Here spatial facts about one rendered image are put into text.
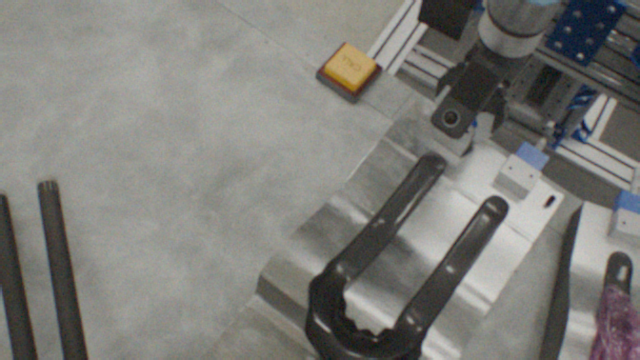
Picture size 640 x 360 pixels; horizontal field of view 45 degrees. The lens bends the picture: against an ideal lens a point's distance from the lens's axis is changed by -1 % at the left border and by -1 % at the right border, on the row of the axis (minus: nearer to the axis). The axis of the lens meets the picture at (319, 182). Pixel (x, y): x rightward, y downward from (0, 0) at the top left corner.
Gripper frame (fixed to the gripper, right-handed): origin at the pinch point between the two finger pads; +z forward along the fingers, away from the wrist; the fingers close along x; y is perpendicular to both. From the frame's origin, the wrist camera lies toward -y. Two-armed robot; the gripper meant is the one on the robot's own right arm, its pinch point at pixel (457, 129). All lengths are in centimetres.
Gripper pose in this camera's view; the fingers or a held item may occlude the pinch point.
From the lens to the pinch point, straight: 113.5
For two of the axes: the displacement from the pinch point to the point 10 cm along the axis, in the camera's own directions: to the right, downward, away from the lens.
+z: -0.9, 4.4, 8.9
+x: -8.0, -5.7, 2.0
